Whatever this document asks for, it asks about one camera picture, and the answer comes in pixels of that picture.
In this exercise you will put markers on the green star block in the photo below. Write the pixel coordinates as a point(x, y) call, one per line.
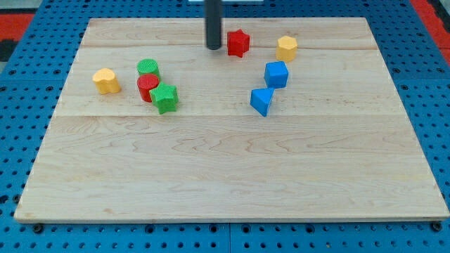
point(164, 97)

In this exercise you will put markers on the red star block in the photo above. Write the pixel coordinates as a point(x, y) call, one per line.
point(238, 43)

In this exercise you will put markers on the red circle block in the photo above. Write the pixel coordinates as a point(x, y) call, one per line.
point(145, 84)

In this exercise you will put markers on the green circle block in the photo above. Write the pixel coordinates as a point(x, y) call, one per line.
point(148, 66)

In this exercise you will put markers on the blue triangle block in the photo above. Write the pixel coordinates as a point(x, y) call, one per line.
point(260, 100)

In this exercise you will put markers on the light wooden board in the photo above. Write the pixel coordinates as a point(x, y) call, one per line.
point(336, 145)

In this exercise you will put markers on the blue cube block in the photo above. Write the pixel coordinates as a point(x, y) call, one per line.
point(276, 74)

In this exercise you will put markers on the yellow hexagon block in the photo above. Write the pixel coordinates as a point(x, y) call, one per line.
point(286, 49)

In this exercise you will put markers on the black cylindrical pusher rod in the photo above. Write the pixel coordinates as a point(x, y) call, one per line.
point(213, 16)

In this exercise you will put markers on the yellow heart block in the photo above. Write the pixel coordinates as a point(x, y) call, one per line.
point(106, 81)

